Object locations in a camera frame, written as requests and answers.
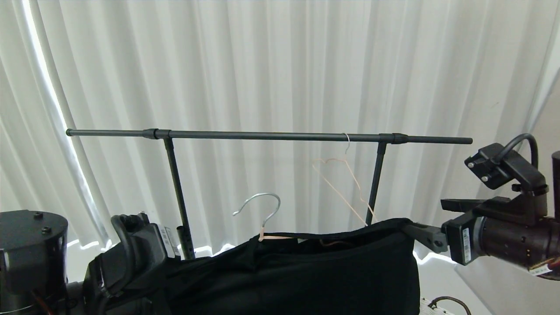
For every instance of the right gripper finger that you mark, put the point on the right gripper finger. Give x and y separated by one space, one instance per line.
431 238

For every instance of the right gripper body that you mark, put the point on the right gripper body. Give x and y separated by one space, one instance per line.
503 240

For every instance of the black garment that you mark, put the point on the black garment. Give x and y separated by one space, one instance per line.
306 280

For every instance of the pink clothes hanger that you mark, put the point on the pink clothes hanger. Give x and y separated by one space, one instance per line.
348 142
261 234

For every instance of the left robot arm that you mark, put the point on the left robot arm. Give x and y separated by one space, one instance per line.
30 253

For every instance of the white laundry basket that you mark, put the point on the white laundry basket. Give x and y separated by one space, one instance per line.
437 306

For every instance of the black clothes rack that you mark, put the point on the black clothes rack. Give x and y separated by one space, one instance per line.
262 136

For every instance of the white curtain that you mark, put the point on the white curtain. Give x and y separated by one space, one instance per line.
262 65

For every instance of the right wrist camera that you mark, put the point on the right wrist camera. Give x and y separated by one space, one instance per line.
503 168

